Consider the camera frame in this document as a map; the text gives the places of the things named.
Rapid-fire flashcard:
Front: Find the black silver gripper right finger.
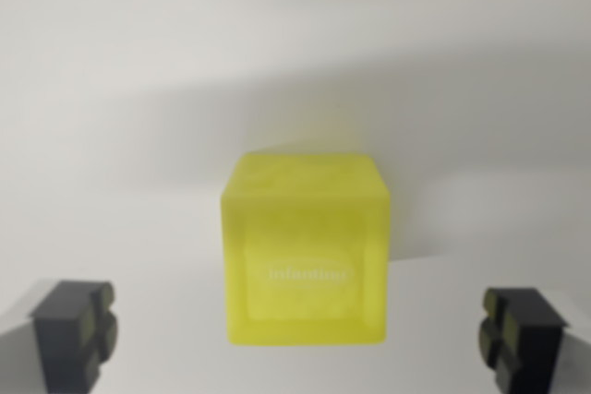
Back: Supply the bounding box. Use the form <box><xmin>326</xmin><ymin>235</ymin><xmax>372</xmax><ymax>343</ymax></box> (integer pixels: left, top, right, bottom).
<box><xmin>476</xmin><ymin>287</ymin><xmax>591</xmax><ymax>394</ymax></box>

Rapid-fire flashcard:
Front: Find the black silver gripper left finger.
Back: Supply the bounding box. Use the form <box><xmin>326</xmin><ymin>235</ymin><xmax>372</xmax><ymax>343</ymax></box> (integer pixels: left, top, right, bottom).
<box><xmin>0</xmin><ymin>279</ymin><xmax>120</xmax><ymax>394</ymax></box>

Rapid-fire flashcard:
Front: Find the yellow soft toy cube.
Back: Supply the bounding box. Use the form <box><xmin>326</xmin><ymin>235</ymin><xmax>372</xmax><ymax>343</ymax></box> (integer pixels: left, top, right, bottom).
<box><xmin>219</xmin><ymin>151</ymin><xmax>392</xmax><ymax>347</ymax></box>

